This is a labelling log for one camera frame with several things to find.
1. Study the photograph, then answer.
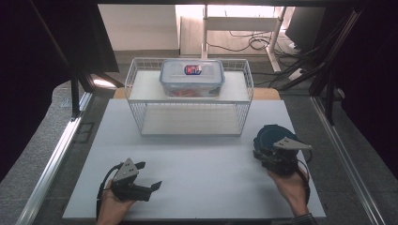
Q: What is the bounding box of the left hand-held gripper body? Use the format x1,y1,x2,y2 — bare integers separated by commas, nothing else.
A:
110,157,154,203

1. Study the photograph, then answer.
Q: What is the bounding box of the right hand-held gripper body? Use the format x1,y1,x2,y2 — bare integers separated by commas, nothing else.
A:
253,136,314,176

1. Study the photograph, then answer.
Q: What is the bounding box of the dark round food container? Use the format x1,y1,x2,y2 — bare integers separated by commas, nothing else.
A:
253,124,299,152

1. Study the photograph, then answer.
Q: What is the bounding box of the white wire shelf rack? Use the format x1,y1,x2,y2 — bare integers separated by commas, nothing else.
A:
124,57,255,137

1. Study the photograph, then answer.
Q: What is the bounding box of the clear rectangular food container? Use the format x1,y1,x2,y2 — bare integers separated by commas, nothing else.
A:
159,59,226,98

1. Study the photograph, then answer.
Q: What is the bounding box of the person's left hand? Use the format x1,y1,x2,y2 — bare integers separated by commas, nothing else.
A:
96,180,137,225

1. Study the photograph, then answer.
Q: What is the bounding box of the person's right hand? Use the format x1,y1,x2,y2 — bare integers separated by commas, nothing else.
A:
267,166,310,218

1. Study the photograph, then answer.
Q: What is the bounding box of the black metal stand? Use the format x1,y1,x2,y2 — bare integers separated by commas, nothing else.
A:
69,70,126,122
307,8,368,127

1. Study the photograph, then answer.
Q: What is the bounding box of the white power strip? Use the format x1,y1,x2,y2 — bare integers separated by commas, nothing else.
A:
288,67,304,82

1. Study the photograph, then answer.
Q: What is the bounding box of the black curtain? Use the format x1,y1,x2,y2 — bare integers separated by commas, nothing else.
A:
0,0,121,183
325,0,398,181

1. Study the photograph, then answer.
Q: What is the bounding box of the white cabinet panel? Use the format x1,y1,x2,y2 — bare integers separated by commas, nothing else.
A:
98,4,182,53

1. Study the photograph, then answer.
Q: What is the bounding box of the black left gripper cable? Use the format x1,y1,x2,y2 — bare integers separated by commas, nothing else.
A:
95,162,126,220

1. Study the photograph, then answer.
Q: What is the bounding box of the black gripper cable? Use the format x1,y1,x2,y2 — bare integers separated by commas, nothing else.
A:
295,149,314,206
95,162,126,220

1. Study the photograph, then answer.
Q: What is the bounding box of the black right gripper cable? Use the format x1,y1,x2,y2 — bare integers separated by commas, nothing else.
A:
295,149,314,206

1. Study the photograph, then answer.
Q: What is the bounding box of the aluminium rail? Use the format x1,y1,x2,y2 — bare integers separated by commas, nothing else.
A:
310,95,387,225
14,91,94,225

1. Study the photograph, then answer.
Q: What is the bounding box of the black floor cable loop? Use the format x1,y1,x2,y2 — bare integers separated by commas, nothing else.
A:
206,29,276,53

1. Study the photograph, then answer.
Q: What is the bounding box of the white desk frame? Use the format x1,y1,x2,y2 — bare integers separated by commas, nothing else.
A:
200,4,288,73

